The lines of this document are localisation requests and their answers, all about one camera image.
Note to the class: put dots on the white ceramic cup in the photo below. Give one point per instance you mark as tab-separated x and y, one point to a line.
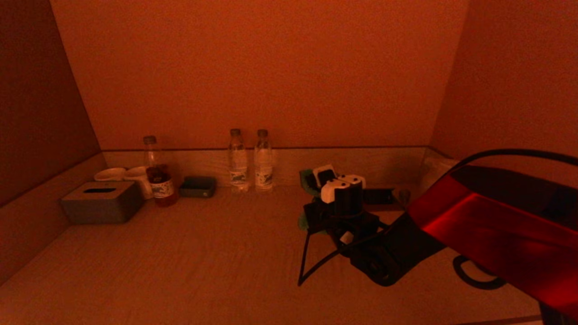
110	174
140	177

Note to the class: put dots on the green microfibre cloth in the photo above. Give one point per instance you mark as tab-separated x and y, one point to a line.
306	222

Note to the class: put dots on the right robot arm red black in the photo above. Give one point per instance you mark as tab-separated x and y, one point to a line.
496	225

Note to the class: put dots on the half-full red tea bottle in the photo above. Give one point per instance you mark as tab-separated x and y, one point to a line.
161	189

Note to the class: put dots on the clear water bottle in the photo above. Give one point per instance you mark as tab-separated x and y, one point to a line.
264	169
238	169

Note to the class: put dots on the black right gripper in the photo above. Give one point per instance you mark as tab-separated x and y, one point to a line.
343	221

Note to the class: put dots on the black recessed power socket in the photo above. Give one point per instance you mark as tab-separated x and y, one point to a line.
380	198

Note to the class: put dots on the grey tissue box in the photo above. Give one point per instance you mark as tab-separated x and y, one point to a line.
104	208

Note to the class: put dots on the small dark rectangular tray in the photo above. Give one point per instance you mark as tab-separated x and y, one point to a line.
198	187

